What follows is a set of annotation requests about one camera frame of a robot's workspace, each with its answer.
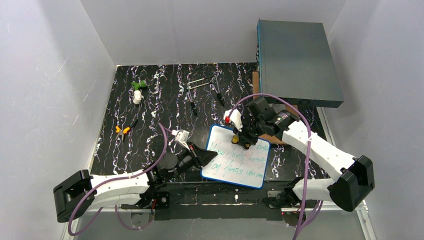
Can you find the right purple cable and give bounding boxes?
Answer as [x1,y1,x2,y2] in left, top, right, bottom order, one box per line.
[226,93,324,240]

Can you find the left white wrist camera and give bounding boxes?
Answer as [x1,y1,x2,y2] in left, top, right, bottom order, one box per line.
[171,129,189,149]

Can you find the silver metal bracket plate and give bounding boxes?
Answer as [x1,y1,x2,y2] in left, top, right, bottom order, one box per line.
[270,104,286,114]

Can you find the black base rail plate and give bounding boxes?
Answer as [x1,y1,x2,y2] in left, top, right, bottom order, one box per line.
[121,180,289,221]

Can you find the blue framed whiteboard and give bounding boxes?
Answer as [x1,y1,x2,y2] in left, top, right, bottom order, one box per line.
[200,124,271,189]

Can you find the wire whiteboard stand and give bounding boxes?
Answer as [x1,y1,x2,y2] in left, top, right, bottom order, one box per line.
[184,75,225,117]

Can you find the green white toy figure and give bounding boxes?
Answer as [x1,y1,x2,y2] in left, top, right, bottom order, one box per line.
[131,80,147,105]

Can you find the dark grey metal box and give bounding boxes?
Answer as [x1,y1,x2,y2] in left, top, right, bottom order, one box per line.
[256,19,344,108]

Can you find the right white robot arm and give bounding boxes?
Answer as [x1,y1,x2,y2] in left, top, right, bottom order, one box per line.
[224,93,375,212]

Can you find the wooden board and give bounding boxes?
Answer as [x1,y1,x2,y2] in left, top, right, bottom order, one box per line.
[252,71,287,145]

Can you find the orange handled pliers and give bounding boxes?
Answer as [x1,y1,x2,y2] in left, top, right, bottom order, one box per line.
[115,119,138,142]

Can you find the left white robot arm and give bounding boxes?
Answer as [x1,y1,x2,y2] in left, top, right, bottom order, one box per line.
[53,142,218,223]

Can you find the yellow bone shaped eraser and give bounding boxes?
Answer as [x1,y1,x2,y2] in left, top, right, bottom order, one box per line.
[231,135,239,145]

